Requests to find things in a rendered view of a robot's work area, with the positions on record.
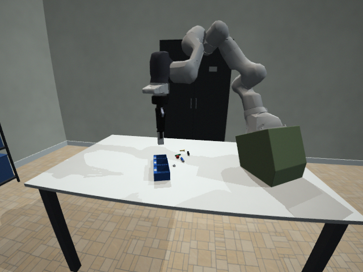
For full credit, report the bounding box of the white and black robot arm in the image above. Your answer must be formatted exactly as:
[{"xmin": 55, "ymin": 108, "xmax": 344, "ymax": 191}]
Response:
[{"xmin": 142, "ymin": 20, "xmax": 287, "ymax": 134}]

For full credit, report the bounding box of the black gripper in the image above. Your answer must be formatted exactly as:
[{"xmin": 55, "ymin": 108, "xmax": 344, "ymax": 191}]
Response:
[{"xmin": 151, "ymin": 96, "xmax": 168, "ymax": 145}]

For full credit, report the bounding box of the blue rack of labelled bins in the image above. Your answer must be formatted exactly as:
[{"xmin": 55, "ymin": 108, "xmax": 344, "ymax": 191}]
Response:
[{"xmin": 154, "ymin": 154, "xmax": 170, "ymax": 181}]

